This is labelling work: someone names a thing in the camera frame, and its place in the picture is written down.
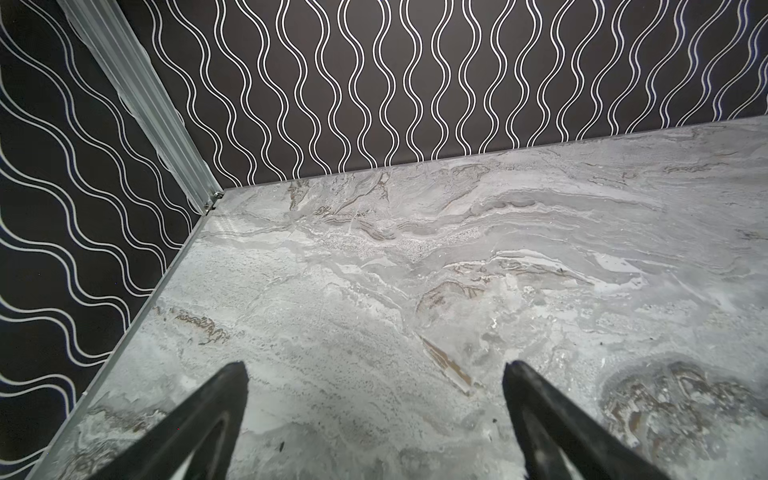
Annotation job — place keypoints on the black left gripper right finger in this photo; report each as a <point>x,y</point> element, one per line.
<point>551,429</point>

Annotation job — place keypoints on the aluminium corner frame post left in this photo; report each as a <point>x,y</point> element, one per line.
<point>106,32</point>

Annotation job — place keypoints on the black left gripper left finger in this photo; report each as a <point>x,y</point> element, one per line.
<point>196,440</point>

